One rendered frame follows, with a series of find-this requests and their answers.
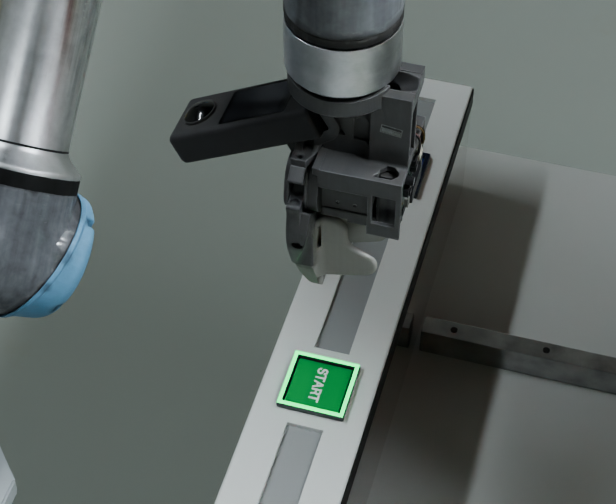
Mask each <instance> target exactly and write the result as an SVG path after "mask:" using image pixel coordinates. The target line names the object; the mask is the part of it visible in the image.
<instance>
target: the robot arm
mask: <svg viewBox="0 0 616 504"><path fill-rule="evenodd" d="M101 4H102V0H0V317H2V318H5V317H10V316H18V317H29V318H40V317H44V316H47V315H50V314H52V313H53V312H55V311H56V310H58V309H59V308H60V307H61V306H62V304H63V303H65V302H66V301H67V300H68V299H69V298H70V296H71V295H72V294H73V292H74V291H75V289H76V287H77V286H78V284H79V282H80V280H81V278H82V276H83V274H84V271H85V269H86V266H87V263H88V260H89V257H90V254H91V250H92V245H93V239H94V230H93V229H92V225H93V224H94V214H93V210H92V207H91V205H90V203H89V202H88V201H87V200H86V199H85V198H83V197H82V196H81V195H80V194H78V189H79V184H80V179H81V176H80V175H79V173H78V172H77V170H76V168H75V167H74V165H73V164H72V162H71V161H70V157H69V149H70V144H71V140H72V135H73V131H74V126H75V122H76V117H77V113H78V108H79V104H80V99H81V94H82V90H83V85H84V81H85V76H86V72H87V67H88V63H89V58H90V54H91V49H92V45H93V40H94V35H95V31H96V26H97V22H98V17H99V13H100V8H101ZM404 7H405V0H283V43H284V65H285V68H286V70H287V79H283V80H278V81H274V82H269V83H264V84H260V85H255V86H250V87H246V88H241V89H236V90H232V91H227V92H222V93H218V94H213V95H208V96H204V97H199V98H194V99H192V100H191V101H190V102H189V103H188V105H187V107H186V109H185V110H184V112H183V114H182V116H181V118H180V119H179V121H178V123H177V125H176V127H175V129H174V130H173V132H172V134H171V136H170V143H171V144H172V146H173V147H174V149H175V151H176V152H177V154H178V155H179V157H180V158H181V160H182V161H184V162H186V163H190V162H195V161H200V160H206V159H211V158H216V157H222V156H227V155H232V154H238V153H243V152H248V151H254V150H259V149H264V148H270V147H275V146H280V145H286V144H287V145H288V147H289V148H290V150H291V152H290V155H289V157H288V161H287V164H286V170H285V179H284V203H285V205H286V244H287V249H288V252H289V255H290V258H291V261H292V262H293V263H295V264H296V266H297V268H298V269H299V271H300V272H301V273H302V274H303V275H304V277H305V278H306V279H307V280H309V281H310V282H312V283H316V284H321V285H322V284H323V282H324V279H325V276H326V274H335V275H360V276H367V275H371V274H373V273H374V272H375V271H376V270H377V262H376V260H375V259H374V257H372V256H371V255H369V254H368V253H366V252H364V251H362V250H361V249H359V248H357V247H356V246H354V245H353V244H352V243H357V242H379V241H382V240H384V239H386V238H390V239H394V240H399V235H400V223H401V221H402V217H403V214H404V211H405V208H406V207H407V208H408V205H409V203H412V201H413V198H414V195H415V192H416V189H417V186H418V183H419V180H420V177H421V169H422V157H423V145H424V140H425V120H426V116H420V115H417V111H418V98H419V95H420V92H421V89H422V87H423V84H424V77H425V66H423V65H418V64H412V63H407V62H402V44H403V27H404Z"/></svg>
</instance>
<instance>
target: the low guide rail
mask: <svg viewBox="0 0 616 504"><path fill-rule="evenodd" d="M419 350H420V351H424V352H428V353H433V354H437V355H442V356H446V357H451V358H455V359H460V360H464V361H469V362H473V363H477V364H482V365H486V366H491V367H495V368H500V369H504V370H509V371H513V372H518V373H522V374H527V375H531V376H536V377H540V378H545V379H549V380H554V381H558V382H563V383H567V384H572V385H576V386H580V387H585V388H589V389H594V390H598V391H603V392H607V393H612V394H616V358H615V357H610V356H606V355H601V354H597V353H592V352H588V351H583V350H578V349H574V348H569V347H565V346H560V345H556V344H551V343H546V342H542V341H537V340H533V339H528V338H524V337H519V336H514V335H510V334H505V333H501V332H496V331H492V330H487V329H482V328H478V327H473V326H469V325H464V324H460V323H455V322H450V321H446V320H441V319H437V318H432V317H428V316H426V317H425V319H424V322H423V325H422V329H421V334H420V345H419Z"/></svg>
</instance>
